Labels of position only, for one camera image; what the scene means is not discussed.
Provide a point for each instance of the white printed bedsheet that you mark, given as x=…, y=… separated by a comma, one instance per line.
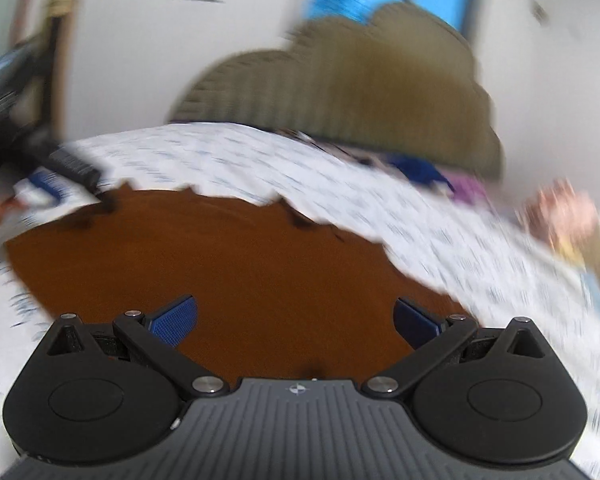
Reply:
x=230, y=155

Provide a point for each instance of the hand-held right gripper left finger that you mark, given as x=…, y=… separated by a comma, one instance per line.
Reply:
x=175, y=321

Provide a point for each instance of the wall socket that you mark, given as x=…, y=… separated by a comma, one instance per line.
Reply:
x=538, y=11

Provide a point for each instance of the olive ribbed headboard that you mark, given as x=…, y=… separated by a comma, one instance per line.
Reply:
x=355, y=85

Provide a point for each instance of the pink plush toy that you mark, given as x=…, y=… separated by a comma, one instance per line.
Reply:
x=562, y=215

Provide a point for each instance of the gold and black tower fan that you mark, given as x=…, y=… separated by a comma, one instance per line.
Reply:
x=62, y=20

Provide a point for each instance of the purple cloth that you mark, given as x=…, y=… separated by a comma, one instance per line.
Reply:
x=465, y=189

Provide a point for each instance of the brown sweater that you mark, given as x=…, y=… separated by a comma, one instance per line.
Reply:
x=255, y=260

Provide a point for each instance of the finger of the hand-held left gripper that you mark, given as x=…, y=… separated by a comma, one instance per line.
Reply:
x=47, y=187
x=77, y=169

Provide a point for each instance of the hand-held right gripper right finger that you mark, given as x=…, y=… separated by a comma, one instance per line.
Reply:
x=415, y=324

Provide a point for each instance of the dark blue cloth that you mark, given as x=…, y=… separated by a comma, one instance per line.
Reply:
x=420, y=170

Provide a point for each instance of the orange door frame strip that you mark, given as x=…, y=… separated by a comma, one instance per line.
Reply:
x=22, y=0

